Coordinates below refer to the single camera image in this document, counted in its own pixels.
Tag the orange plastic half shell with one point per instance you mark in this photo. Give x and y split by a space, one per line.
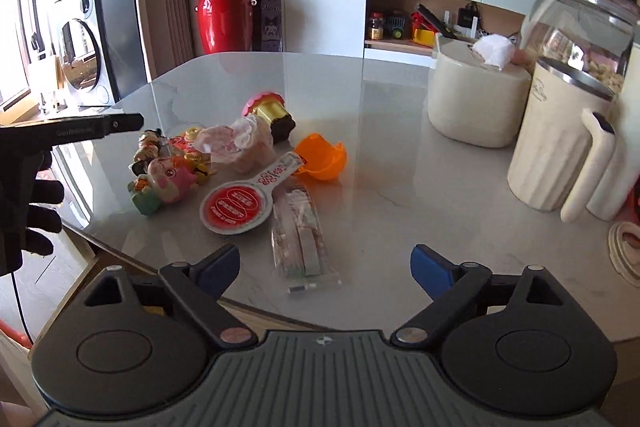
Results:
322 159

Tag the pink plastic wrapper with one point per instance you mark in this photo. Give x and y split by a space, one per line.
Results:
235 139

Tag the person's left hand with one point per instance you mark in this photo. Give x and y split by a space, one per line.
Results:
42 192

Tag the small doll figure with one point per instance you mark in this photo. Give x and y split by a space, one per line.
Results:
150 149

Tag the small jar with red lid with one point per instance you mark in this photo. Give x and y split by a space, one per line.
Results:
376 27

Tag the white tissue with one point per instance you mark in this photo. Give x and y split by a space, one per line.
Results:
495 49

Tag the green black toy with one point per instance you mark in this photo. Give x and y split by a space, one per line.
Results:
397 25

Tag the pink floral toy figure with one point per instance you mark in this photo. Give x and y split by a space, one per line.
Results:
167 182

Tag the pink yellow cupcake toy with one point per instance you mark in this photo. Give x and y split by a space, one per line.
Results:
270 114

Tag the cream ribbed pitcher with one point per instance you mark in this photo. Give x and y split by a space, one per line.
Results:
550 142

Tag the white washing machine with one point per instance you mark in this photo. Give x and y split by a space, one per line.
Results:
80 52

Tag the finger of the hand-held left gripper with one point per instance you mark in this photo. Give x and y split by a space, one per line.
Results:
125 123

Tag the clear snack packet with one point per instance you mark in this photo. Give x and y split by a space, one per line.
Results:
300 232

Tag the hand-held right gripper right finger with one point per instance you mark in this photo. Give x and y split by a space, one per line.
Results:
430 269

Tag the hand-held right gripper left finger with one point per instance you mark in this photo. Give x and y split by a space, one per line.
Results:
220 269

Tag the red bin with lid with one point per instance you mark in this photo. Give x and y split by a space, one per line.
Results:
222 14

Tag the red round paddle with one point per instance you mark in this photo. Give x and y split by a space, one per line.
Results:
232 205

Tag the white canister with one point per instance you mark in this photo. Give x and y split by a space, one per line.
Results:
602 202

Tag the red yellow toy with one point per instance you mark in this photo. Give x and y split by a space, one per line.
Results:
422 34

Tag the black charger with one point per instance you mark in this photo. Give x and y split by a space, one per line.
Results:
469 19

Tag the glass snack jar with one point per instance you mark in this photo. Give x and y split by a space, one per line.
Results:
580 22

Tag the cream tissue box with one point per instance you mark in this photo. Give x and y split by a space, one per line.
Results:
475 102

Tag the purple cartoon skateboard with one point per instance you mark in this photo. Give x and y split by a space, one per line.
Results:
271 19

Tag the black red tool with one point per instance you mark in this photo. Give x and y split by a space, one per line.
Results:
435 19

